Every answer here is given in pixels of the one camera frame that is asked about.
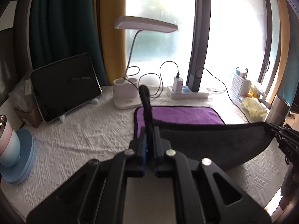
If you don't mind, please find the purple grey microfiber towel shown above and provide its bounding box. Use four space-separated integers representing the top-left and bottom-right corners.
133 84 280 174

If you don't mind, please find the person's hand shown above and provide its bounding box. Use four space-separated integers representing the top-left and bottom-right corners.
279 163 298 210

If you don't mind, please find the stainless steel tumbler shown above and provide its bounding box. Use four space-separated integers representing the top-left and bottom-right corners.
266 95 290 125

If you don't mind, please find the yellow tissue pack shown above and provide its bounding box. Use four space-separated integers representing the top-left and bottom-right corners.
241 97 268 121

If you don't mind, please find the white perforated basket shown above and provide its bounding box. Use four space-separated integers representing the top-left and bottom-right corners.
231 74 251 97

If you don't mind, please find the blue round coaster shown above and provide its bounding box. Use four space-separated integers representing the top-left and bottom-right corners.
1 128 36 185

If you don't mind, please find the pink blue gradient cup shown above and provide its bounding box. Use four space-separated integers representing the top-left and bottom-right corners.
0 115 21 167

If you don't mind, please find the white desk lamp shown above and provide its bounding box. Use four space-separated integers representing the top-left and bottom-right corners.
112 16 178 110

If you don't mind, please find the white power strip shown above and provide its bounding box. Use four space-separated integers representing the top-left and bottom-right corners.
168 86 209 100

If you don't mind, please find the black charger plug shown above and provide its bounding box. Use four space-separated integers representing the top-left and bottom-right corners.
187 74 201 92

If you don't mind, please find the black tablet on stand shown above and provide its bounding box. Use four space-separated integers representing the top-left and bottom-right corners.
30 53 102 122

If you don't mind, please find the white charger plug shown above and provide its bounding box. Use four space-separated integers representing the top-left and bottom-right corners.
172 72 184 94

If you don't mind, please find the dark teal curtain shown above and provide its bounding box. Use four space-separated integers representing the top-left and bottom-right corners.
29 0 108 86

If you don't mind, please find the yellow curtain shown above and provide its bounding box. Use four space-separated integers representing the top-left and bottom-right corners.
93 0 126 85

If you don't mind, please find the long black charging cable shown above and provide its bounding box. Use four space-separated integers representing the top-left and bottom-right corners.
195 67 252 123

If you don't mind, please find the black looped lamp cable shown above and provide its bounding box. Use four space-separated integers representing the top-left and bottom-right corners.
126 61 181 99

